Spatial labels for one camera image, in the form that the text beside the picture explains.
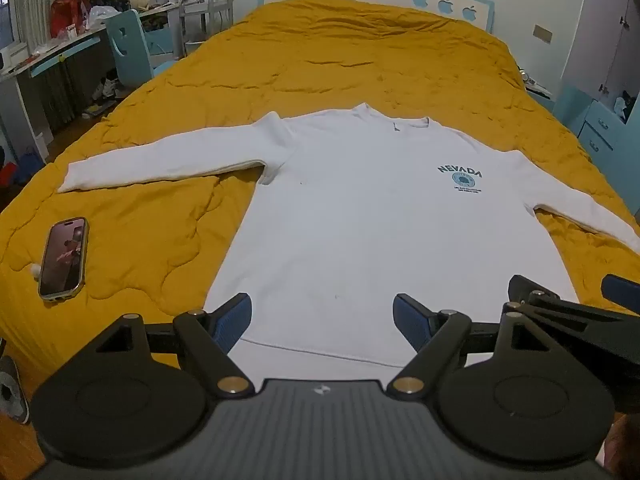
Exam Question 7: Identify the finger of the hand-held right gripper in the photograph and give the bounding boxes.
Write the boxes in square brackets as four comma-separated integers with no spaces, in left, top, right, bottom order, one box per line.
[601,273,640,304]
[504,274,640,357]

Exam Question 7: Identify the white printed sweatshirt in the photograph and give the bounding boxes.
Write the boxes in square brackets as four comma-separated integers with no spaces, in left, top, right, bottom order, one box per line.
[57,102,640,382]

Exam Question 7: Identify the white box appliance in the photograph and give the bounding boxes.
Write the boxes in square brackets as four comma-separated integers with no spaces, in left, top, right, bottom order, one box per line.
[0,42,30,72]

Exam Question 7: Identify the grey striped curtain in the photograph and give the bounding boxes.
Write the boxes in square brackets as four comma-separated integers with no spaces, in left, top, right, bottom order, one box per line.
[10,0,67,47]

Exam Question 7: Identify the smartphone in clear case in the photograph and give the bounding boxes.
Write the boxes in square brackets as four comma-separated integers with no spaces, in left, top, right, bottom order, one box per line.
[38,217,91,302]

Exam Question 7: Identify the white sneakers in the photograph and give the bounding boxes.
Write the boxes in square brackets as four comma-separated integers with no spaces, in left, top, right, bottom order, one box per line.
[91,76,127,102]

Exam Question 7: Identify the grey metal rack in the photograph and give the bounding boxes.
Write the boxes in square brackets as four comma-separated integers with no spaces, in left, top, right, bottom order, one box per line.
[207,0,237,37]
[179,0,207,59]

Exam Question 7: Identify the white and blue wardrobe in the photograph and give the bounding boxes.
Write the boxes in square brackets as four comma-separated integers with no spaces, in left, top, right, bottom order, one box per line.
[559,0,640,126]

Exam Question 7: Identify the red bag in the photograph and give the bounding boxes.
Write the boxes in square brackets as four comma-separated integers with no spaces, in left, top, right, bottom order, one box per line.
[49,0,92,39]

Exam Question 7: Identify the white plastic bag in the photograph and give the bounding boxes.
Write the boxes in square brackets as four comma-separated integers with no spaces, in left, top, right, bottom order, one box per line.
[87,5,122,29]

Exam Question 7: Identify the pile of clothes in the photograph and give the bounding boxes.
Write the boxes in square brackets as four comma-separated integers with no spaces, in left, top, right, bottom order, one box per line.
[0,144,47,188]

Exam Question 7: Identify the grey sneaker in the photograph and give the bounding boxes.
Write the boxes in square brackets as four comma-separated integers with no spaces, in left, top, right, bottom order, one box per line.
[0,354,32,426]

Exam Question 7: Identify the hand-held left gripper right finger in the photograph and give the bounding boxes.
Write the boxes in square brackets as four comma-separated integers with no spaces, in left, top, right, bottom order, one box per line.
[385,292,552,397]

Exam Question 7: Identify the white and blue desk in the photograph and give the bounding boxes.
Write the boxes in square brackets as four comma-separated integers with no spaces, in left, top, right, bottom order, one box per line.
[0,2,182,163]

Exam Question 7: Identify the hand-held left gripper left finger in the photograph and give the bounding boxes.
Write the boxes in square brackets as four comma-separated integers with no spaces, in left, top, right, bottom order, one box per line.
[94,292,256,397]

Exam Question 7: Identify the light blue drawer cabinet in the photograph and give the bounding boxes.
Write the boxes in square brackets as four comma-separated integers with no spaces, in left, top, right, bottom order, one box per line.
[551,84,632,175]

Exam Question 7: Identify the light blue chair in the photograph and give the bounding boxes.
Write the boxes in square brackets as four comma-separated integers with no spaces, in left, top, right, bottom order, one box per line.
[104,8,173,92]

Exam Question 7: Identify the mustard yellow quilted blanket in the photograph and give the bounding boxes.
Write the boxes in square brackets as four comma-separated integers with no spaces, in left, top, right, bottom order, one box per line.
[0,0,640,413]

